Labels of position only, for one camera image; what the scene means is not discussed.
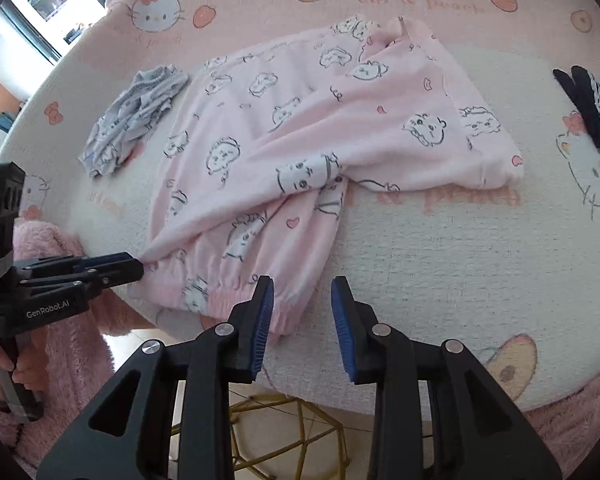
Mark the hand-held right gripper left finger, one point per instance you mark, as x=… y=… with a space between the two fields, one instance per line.
x=260 y=330

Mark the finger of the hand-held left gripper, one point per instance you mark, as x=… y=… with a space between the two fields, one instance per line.
x=110 y=260
x=120 y=276

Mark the pink printed pants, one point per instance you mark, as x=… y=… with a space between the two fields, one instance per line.
x=280 y=160

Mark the light blue printed garment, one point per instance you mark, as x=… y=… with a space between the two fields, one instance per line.
x=130 y=115

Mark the navy striped socks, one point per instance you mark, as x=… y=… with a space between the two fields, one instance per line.
x=595 y=105

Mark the pink fleece robe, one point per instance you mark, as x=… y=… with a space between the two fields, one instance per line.
x=580 y=420

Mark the window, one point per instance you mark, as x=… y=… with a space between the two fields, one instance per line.
x=55 y=0

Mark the cat printed blanket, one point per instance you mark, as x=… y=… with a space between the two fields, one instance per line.
x=430 y=270

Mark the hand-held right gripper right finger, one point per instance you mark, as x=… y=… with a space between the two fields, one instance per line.
x=344 y=330

